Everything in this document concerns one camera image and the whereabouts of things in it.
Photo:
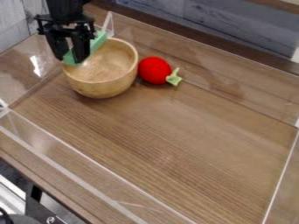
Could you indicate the brown wooden bowl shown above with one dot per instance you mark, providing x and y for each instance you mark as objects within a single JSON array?
[{"x": 109, "y": 71}]

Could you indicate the green rectangular block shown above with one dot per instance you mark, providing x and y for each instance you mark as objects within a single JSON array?
[{"x": 95, "y": 43}]

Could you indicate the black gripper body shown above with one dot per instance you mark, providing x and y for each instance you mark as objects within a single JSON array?
[{"x": 66, "y": 12}]

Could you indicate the red toy strawberry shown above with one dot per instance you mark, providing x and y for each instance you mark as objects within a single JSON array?
[{"x": 157, "y": 72}]

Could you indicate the clear acrylic tray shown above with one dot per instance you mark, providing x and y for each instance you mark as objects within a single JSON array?
[{"x": 202, "y": 153}]

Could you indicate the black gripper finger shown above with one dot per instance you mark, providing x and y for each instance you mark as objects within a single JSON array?
[
  {"x": 58, "y": 44},
  {"x": 81, "y": 38}
]

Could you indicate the black table leg bracket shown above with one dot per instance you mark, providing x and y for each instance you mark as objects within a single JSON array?
[{"x": 37, "y": 210}]

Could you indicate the clear acrylic corner bracket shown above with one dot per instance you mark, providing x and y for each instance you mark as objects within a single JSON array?
[{"x": 107, "y": 27}]

